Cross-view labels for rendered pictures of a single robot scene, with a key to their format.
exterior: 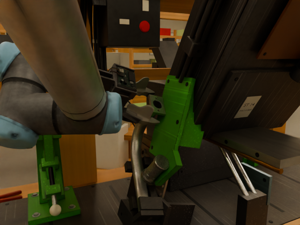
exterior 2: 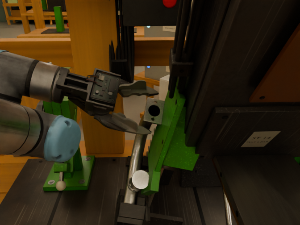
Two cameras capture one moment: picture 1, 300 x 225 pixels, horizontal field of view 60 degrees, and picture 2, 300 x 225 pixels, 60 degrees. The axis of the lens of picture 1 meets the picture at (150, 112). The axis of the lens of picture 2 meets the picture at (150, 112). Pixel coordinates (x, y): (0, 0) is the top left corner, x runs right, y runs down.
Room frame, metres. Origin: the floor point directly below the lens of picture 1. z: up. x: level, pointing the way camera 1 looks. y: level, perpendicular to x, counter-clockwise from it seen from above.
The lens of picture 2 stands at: (0.18, -0.21, 1.46)
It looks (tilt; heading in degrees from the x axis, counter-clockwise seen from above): 27 degrees down; 23
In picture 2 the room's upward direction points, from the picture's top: straight up
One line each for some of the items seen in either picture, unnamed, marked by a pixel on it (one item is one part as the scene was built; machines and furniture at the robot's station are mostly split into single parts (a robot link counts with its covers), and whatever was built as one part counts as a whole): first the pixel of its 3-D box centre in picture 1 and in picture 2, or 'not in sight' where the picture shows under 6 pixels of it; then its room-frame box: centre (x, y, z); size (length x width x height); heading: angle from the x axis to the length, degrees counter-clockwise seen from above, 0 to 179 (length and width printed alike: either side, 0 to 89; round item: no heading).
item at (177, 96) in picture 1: (181, 117); (178, 130); (0.64, -0.08, 1.17); 0.13 x 0.12 x 0.20; 115
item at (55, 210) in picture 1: (54, 202); (61, 177); (0.60, 0.24, 0.96); 0.06 x 0.03 x 0.06; 25
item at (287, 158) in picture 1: (237, 135); (251, 160); (0.67, -0.23, 1.11); 0.39 x 0.16 x 0.03; 25
